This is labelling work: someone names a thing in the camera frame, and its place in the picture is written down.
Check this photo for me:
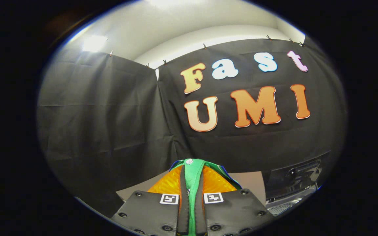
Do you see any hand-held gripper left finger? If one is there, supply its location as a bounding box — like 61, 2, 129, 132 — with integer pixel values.
110, 164, 190, 236

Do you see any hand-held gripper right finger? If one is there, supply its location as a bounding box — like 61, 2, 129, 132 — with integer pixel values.
195, 166, 276, 236

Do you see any green polo shirt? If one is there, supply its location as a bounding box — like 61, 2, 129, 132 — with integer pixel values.
169, 158, 242, 236

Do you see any grey washing machine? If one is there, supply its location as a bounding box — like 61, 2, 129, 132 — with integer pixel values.
264, 151, 331, 217

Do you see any small ceiling light panel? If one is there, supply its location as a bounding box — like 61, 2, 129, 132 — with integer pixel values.
82, 34, 108, 53

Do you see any wide ceiling light panel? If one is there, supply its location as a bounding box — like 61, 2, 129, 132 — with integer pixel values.
145, 0, 216, 8

